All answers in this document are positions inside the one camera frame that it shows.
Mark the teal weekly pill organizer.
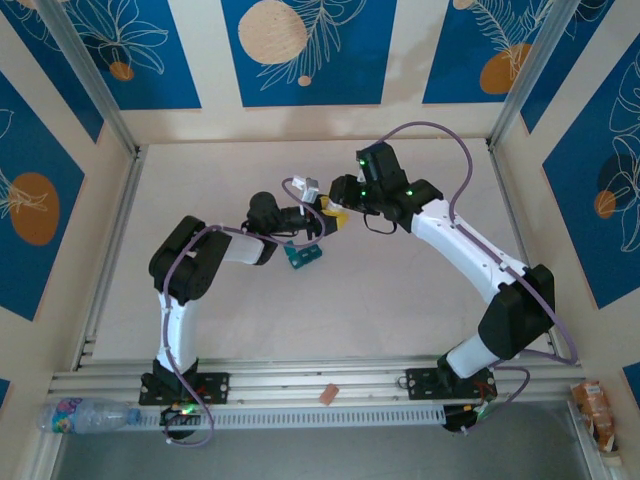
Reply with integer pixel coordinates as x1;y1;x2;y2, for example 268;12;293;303
283;242;324;272

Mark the black controller board green light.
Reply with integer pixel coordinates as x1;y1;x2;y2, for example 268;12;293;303
159;404;202;442
442;402;497;434

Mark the clear plastic water bottle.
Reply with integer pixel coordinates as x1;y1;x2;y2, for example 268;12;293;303
38;397;143;434

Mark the orange snack packet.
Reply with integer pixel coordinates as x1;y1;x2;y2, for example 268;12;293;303
569;379;618;454

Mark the thin black cable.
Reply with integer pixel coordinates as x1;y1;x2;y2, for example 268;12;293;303
361;210;400;236

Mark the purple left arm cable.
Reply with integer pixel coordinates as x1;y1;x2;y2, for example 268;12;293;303
162;177;329;402

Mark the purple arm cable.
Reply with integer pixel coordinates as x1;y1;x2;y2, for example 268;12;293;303
367;121;580;365
162;177;329;402

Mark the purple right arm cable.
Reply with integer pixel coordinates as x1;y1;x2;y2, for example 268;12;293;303
367;121;580;365

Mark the aluminium side rail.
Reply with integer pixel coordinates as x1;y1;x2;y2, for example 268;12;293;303
488;142;586;372
74;149;147;372

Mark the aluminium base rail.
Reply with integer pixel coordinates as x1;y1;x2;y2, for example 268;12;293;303
48;354;587;402

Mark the aluminium frame post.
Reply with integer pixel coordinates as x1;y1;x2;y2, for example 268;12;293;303
34;0;144;159
487;0;589;152

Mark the grey slotted cable duct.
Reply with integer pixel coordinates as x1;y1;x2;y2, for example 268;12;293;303
133;404;447;432

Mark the purple cable loop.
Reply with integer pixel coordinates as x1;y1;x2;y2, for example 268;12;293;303
162;402;217;449
460;367;531;435

